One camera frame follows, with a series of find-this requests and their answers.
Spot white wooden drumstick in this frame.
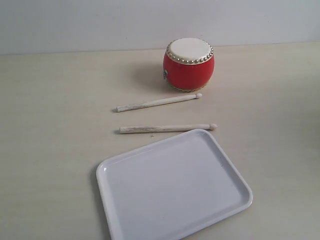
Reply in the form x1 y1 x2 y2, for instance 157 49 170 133
119 123 218 134
115 93 203 113

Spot small red drum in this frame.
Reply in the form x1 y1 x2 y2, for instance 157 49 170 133
163 37 215 92

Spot white rectangular plastic tray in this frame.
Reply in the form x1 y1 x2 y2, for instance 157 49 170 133
96 129 253 240

